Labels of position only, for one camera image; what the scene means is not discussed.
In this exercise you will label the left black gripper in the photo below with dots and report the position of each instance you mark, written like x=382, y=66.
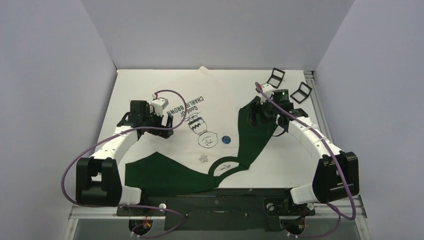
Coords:
x=159, y=118

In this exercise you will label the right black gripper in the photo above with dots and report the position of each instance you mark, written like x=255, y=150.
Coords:
x=260, y=117

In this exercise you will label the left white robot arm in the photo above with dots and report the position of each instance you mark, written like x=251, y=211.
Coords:
x=98, y=182

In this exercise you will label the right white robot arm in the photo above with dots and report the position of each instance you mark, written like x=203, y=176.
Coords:
x=337, y=172

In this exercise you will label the round blue pin badge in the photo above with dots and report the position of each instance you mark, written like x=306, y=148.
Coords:
x=226, y=139

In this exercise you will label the white and green t-shirt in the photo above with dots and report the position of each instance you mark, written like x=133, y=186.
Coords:
x=203, y=114

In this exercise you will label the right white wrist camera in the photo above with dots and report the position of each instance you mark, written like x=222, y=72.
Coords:
x=265, y=90

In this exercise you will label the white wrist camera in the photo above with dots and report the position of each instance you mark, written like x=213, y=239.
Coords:
x=158, y=105
x=265, y=90

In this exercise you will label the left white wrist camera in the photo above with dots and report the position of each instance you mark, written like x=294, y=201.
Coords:
x=158, y=105

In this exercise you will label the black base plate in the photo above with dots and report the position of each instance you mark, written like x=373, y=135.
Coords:
x=226, y=209

